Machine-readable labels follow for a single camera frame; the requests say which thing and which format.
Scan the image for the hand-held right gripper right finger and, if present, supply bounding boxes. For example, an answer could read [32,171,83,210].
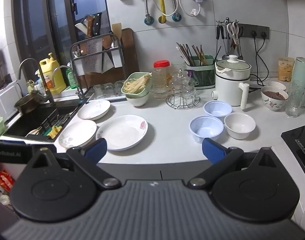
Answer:
[187,138,286,190]

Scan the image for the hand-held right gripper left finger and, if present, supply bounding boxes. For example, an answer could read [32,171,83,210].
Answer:
[24,138,122,190]

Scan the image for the blue plastic bowl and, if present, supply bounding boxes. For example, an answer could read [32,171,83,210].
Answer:
[190,116,224,144]
[203,100,233,117]

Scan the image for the black sink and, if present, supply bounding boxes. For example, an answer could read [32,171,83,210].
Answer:
[2,100,86,143]

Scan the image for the red packet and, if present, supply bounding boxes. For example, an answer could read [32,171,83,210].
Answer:
[0,170,14,193]

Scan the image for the large floral white plate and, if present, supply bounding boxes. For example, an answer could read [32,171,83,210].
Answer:
[96,114,148,151]

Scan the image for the white bowl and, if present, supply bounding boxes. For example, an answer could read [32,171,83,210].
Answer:
[268,81,287,92]
[224,112,256,140]
[126,91,150,107]

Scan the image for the yellow cloth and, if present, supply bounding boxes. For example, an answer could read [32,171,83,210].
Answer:
[46,125,63,139]

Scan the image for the white appliance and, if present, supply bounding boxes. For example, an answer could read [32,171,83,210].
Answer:
[0,80,23,122]

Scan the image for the black sink drain rack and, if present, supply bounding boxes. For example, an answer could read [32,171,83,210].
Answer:
[26,106,79,140]

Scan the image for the steel pot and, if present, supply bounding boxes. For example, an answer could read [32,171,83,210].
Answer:
[14,91,50,114]

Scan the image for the small drinking glass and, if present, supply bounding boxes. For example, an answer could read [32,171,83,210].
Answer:
[93,84,104,99]
[114,80,125,96]
[104,82,115,97]

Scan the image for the clear glass cup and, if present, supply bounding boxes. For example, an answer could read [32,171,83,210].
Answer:
[181,77,199,103]
[170,60,187,80]
[169,80,184,103]

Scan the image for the white electric pot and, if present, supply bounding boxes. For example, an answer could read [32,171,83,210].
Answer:
[212,54,252,109]

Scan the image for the green strainer basket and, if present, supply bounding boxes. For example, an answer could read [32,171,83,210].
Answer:
[121,72,153,98]

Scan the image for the steel faucet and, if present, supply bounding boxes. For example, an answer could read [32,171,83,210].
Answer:
[52,65,84,100]
[19,58,55,104]

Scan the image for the green chopstick holder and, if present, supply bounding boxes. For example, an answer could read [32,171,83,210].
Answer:
[186,55,216,89]

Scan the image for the green detergent bottle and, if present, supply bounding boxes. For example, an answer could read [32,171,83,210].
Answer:
[65,64,78,89]

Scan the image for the dried noodle bundle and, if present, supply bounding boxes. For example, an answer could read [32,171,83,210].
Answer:
[124,73,152,93]

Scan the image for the white patterned ceramic mug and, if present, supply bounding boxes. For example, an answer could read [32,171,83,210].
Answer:
[261,85,289,112]

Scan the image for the red lid glass jar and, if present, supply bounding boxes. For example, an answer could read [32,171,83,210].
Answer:
[153,60,171,99]

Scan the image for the black induction cooktop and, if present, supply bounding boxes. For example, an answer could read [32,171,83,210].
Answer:
[281,123,305,180]

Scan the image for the yellow detergent bottle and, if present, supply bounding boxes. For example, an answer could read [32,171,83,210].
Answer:
[39,52,67,95]

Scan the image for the glass pot lid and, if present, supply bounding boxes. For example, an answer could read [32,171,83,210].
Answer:
[215,54,252,72]

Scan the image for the steel cleaver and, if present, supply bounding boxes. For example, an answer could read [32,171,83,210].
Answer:
[84,39,103,74]

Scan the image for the textured glass tumbler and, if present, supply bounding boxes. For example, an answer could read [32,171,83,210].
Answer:
[285,80,305,118]

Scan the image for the wooden cutting board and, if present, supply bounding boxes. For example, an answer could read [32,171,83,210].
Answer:
[80,27,140,88]

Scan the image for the bundle of chopsticks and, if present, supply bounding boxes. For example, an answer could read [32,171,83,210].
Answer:
[176,42,221,67]

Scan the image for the black knife rack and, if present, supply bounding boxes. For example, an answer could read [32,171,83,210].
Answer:
[70,34,124,100]

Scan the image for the yellow carton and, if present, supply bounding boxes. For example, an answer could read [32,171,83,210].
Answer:
[278,57,295,82]

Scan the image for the green electric kettle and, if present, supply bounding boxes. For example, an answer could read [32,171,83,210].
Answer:
[291,57,305,108]

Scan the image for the wooden spatula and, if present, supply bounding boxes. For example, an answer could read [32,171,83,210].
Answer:
[111,23,123,48]

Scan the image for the kitchen scissors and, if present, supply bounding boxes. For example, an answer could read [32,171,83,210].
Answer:
[227,21,240,46]

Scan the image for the wire cup rack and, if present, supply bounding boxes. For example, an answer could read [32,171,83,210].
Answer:
[166,80,201,110]

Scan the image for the black power cable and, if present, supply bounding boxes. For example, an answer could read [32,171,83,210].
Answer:
[249,31,268,90]
[251,31,268,83]

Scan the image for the wooden handled knife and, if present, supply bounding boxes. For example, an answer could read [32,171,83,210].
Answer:
[82,15,95,38]

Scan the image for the black handled knife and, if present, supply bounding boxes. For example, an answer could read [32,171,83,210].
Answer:
[92,12,103,37]

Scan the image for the dark window frame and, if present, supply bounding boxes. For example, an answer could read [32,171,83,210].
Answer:
[12,0,113,85]

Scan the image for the metal flexible hose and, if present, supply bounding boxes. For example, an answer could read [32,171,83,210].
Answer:
[130,0,153,26]
[167,0,182,22]

